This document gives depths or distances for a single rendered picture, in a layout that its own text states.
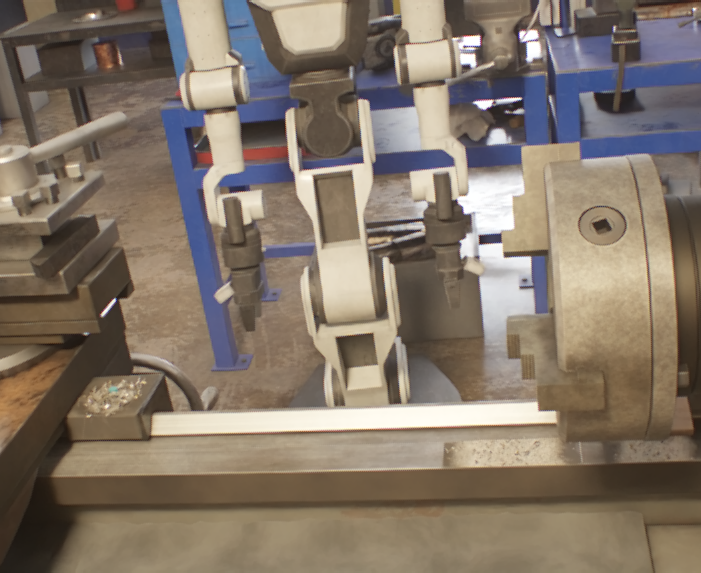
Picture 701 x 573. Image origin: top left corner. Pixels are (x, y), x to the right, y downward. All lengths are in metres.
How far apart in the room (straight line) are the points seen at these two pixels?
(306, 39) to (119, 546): 1.04
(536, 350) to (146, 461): 0.58
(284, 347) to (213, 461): 1.96
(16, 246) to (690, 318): 0.81
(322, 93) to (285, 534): 1.01
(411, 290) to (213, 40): 1.26
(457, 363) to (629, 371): 2.15
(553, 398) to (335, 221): 1.30
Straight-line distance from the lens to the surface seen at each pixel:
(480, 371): 2.84
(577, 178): 0.80
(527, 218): 0.85
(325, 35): 1.88
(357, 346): 2.12
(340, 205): 1.99
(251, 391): 2.91
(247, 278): 2.03
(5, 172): 1.22
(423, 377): 2.52
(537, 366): 0.76
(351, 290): 1.96
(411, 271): 2.91
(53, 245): 1.20
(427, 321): 2.99
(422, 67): 1.93
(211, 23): 1.96
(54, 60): 4.96
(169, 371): 1.53
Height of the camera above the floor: 1.49
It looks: 25 degrees down
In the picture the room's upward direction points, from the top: 8 degrees counter-clockwise
